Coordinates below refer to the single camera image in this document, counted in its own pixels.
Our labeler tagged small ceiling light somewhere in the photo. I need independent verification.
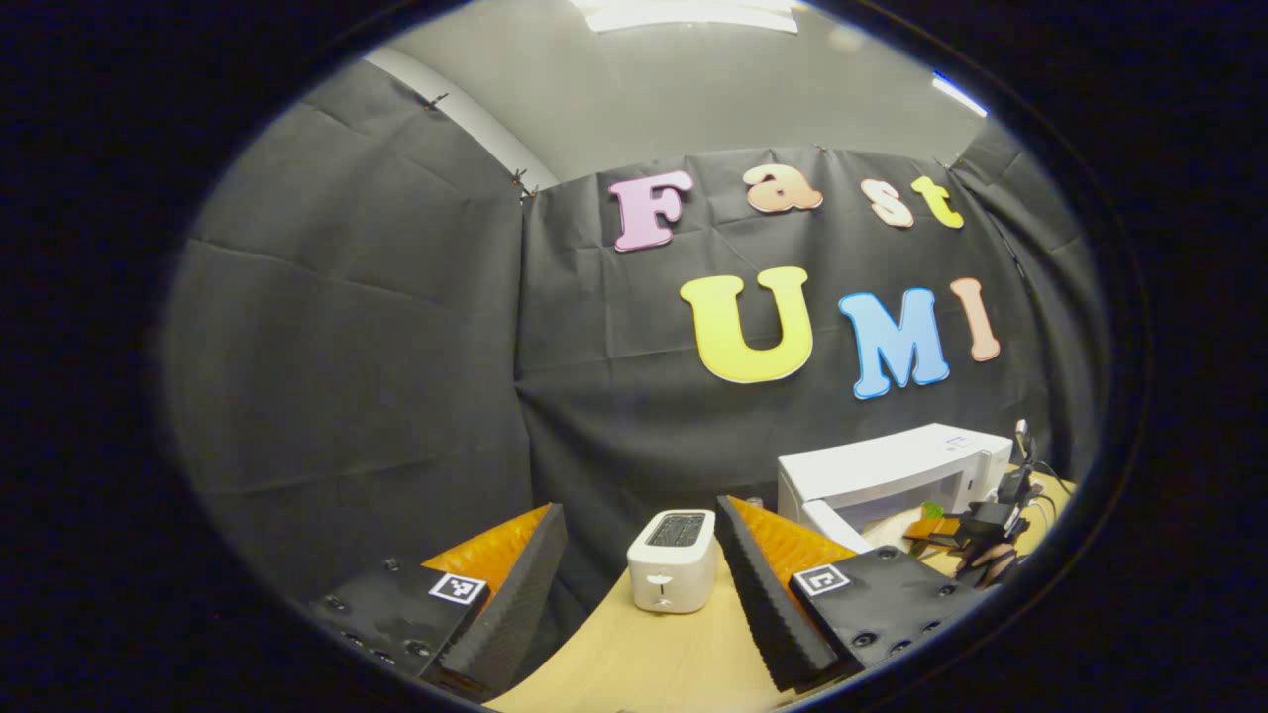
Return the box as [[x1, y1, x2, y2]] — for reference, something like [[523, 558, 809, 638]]
[[931, 71, 990, 118]]

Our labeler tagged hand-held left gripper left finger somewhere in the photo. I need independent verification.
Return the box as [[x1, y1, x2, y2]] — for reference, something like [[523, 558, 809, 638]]
[[307, 503, 569, 699]]

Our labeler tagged white microwave oven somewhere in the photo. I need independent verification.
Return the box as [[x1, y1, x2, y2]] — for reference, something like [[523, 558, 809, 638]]
[[777, 423, 1015, 556]]

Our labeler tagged large ceiling light panel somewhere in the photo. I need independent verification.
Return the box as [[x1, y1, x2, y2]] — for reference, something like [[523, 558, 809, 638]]
[[570, 0, 798, 34]]

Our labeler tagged white toaster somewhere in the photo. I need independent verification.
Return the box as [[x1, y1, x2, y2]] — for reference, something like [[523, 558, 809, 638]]
[[626, 509, 717, 614]]

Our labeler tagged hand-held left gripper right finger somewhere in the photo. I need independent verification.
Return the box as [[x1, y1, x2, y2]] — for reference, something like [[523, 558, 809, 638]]
[[715, 495, 982, 694]]

